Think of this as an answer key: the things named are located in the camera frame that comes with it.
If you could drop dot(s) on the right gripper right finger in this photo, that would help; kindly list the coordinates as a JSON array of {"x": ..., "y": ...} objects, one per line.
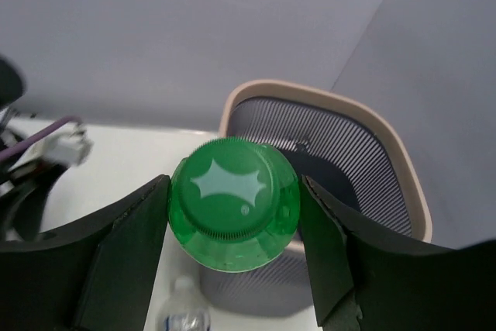
[{"x": 365, "y": 276}]

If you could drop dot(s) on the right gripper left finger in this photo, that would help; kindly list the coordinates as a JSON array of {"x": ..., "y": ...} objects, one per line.
[{"x": 95, "y": 273}]

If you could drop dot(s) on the clear bottle white cap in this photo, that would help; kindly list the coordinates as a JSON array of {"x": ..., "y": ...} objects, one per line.
[{"x": 184, "y": 309}]

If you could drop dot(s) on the small green bottle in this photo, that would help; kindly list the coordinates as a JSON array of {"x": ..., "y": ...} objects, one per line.
[{"x": 234, "y": 205}]

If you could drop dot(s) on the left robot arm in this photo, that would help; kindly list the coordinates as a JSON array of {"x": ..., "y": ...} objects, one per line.
[{"x": 21, "y": 208}]

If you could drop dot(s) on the grey mesh waste bin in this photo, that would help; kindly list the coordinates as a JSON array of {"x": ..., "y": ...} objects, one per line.
[{"x": 345, "y": 147}]

